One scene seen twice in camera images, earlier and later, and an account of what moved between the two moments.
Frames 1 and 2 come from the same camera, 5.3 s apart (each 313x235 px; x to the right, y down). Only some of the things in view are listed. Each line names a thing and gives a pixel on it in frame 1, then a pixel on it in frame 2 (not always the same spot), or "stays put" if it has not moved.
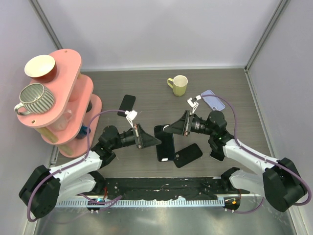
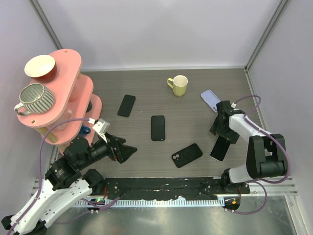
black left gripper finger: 146,139 → 125,152
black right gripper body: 197,125 → 229,133
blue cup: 83,132 stays put
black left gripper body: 130,138 → 101,149
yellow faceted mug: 179,85 stays put
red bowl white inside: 41,68 stays put
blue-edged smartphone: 166,150 → 158,129
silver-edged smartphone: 218,154 stays put
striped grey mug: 34,98 stays put
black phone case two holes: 187,155 stays put
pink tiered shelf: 66,124 stays put
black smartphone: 126,105 stays put
